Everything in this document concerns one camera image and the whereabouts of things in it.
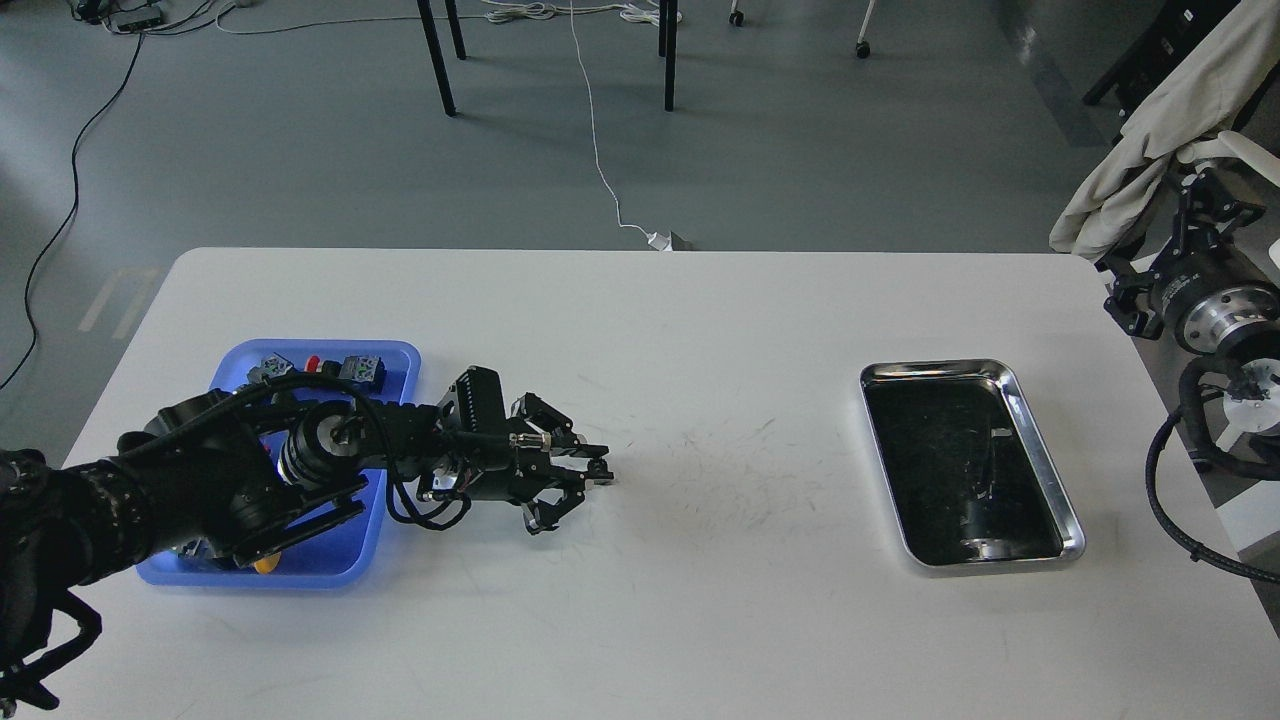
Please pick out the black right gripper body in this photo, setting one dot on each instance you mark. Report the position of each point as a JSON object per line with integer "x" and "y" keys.
{"x": 1215, "y": 301}

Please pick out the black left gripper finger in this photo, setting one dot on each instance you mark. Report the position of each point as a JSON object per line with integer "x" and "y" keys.
{"x": 550, "y": 431}
{"x": 542, "y": 516}

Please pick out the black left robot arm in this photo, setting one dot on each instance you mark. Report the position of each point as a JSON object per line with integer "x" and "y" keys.
{"x": 251, "y": 473}

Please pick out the green push button switch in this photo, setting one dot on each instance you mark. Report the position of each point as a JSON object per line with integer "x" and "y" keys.
{"x": 269, "y": 368}

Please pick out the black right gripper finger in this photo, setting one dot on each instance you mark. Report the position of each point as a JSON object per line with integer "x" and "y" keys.
{"x": 1212, "y": 204}
{"x": 1128, "y": 294}

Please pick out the silver metal tray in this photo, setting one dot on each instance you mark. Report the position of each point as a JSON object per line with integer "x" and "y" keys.
{"x": 972, "y": 486}

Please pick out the blue plastic tray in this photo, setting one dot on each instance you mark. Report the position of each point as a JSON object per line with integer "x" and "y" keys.
{"x": 341, "y": 555}

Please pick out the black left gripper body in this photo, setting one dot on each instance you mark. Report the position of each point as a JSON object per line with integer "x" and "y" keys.
{"x": 483, "y": 460}

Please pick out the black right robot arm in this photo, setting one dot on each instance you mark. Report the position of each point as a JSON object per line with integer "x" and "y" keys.
{"x": 1227, "y": 406}

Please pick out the yellow push button switch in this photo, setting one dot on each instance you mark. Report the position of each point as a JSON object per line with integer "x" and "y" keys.
{"x": 267, "y": 565}

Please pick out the red push button switch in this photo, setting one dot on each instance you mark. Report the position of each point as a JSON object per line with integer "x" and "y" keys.
{"x": 363, "y": 371}

